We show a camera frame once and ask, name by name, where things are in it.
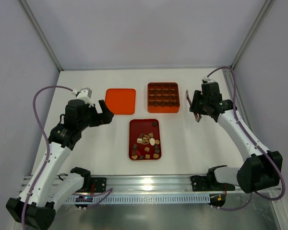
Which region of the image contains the orange box lid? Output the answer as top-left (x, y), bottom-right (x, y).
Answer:
top-left (105, 88), bottom-right (136, 115)

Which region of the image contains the white oval chocolate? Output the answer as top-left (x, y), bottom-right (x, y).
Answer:
top-left (150, 138), bottom-right (156, 146)

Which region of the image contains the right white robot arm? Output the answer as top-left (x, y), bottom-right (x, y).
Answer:
top-left (190, 81), bottom-right (283, 194)

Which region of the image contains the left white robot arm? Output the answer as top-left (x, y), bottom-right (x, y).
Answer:
top-left (6, 99), bottom-right (114, 230)

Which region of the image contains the orange chocolate box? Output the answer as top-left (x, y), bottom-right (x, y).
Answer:
top-left (147, 82), bottom-right (180, 114)

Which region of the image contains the red lacquer tray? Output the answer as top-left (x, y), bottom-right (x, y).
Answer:
top-left (128, 119), bottom-right (162, 161)

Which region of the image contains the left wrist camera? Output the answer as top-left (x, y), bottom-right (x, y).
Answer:
top-left (76, 88), bottom-right (92, 103)

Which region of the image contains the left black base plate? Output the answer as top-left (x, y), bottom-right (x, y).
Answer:
top-left (87, 177), bottom-right (107, 194)

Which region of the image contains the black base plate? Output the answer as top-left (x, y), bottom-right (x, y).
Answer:
top-left (190, 175), bottom-right (236, 192)
top-left (87, 177), bottom-right (107, 194)

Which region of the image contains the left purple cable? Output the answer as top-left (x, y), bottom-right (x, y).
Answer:
top-left (21, 85), bottom-right (114, 230)

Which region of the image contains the purple cable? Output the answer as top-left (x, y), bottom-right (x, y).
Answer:
top-left (204, 66), bottom-right (286, 211)
top-left (21, 85), bottom-right (114, 230)

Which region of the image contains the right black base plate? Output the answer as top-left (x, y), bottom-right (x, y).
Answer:
top-left (190, 175), bottom-right (236, 192)

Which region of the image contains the aluminium mounting rail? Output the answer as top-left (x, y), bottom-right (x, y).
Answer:
top-left (19, 173), bottom-right (283, 195)

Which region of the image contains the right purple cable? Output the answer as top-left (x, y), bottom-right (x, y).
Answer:
top-left (204, 66), bottom-right (286, 211)

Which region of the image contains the slotted cable duct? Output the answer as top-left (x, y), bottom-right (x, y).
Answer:
top-left (64, 193), bottom-right (210, 205)

